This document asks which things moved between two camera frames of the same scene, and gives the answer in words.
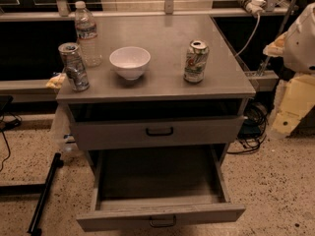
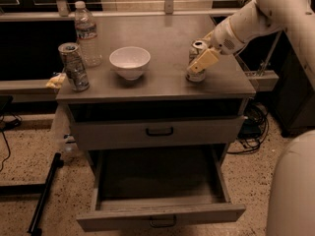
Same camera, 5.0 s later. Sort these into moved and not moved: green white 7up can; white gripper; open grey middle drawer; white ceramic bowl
Moved: white gripper
Not moved: white ceramic bowl; green white 7up can; open grey middle drawer
